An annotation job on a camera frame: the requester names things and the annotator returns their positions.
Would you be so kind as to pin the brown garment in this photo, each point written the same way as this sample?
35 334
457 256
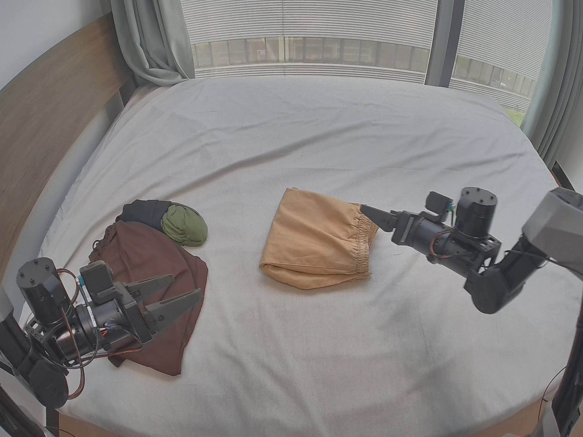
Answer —
150 257

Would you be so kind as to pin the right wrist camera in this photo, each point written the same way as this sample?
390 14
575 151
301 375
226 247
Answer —
439 204

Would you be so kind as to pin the window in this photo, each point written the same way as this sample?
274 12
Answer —
319 16

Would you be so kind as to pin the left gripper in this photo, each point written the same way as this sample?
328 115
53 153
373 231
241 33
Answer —
118 321

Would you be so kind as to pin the black garment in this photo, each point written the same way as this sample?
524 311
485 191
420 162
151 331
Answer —
141 214

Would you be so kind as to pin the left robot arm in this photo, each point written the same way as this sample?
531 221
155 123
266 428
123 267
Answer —
41 289

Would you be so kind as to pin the tan shorts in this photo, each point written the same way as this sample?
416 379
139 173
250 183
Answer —
309 244

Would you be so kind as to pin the bed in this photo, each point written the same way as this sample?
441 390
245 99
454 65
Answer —
319 144

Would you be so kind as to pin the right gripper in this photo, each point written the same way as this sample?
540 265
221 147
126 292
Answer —
423 234

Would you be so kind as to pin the green garment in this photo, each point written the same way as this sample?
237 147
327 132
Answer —
182 225

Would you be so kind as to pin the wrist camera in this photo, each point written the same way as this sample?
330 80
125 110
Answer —
96 282
439 204

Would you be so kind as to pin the grey-green curtain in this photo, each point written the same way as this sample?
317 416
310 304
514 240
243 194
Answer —
150 25
560 84

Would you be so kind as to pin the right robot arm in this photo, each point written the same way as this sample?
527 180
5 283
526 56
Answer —
476 212

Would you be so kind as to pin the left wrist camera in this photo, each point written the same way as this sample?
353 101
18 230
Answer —
96 282

